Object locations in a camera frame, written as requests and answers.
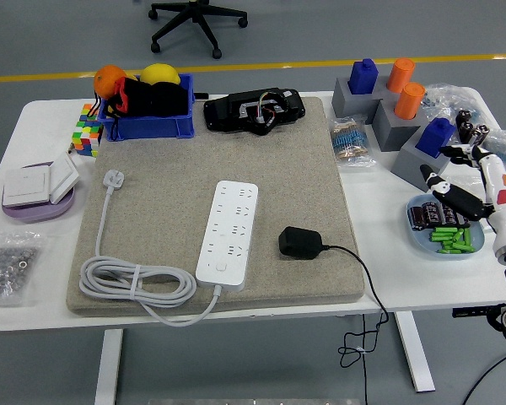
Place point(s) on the blue plastic bin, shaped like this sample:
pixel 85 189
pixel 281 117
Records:
pixel 152 126

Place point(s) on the bag of taped resistors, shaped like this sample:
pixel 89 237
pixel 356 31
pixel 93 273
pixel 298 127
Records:
pixel 349 141

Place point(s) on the grey socket block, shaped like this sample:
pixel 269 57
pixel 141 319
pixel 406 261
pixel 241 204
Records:
pixel 341 101
pixel 405 164
pixel 390 131

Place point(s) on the bag of metal nuts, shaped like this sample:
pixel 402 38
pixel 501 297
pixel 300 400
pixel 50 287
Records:
pixel 8 266

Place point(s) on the purple tray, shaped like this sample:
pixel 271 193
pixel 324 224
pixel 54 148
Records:
pixel 38 213

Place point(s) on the light blue plate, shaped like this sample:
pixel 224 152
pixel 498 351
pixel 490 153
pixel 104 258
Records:
pixel 426 246

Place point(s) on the black pouch with red trim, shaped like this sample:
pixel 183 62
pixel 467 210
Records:
pixel 160 101

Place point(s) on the orange fruit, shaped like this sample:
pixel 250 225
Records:
pixel 107 80

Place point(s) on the black capacitor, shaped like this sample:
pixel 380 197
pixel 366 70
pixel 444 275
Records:
pixel 464 223
pixel 416 217
pixel 449 217
pixel 432 214

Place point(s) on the flat white switch panel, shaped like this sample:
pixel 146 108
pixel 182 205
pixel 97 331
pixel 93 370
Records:
pixel 25 185

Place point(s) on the small yellow fruit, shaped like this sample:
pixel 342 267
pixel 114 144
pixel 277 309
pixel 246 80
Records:
pixel 131 77

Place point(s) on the grey-brown mat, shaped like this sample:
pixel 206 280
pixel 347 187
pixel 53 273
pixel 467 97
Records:
pixel 164 169

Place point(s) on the black office chair base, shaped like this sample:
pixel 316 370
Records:
pixel 194 17

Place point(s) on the green cylinder piece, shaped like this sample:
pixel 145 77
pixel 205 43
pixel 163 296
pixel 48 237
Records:
pixel 467 236
pixel 443 230
pixel 449 251
pixel 457 235
pixel 440 237
pixel 464 247

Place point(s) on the bag of black capacitors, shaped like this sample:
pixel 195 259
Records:
pixel 466 122

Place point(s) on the colourful puzzle cube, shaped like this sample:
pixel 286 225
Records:
pixel 86 137

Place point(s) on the tilted white switch panel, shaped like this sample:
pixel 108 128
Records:
pixel 63 177

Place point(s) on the black open electronic housing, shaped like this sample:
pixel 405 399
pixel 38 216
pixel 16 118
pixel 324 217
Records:
pixel 227 114

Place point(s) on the blue square peg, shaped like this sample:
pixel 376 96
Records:
pixel 434 137
pixel 362 78

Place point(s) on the large yellow lemon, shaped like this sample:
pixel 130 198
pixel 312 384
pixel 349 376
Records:
pixel 160 73

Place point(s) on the black table control panel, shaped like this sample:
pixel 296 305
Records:
pixel 472 312

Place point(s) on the orange cylinder peg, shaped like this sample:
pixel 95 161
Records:
pixel 399 76
pixel 409 101

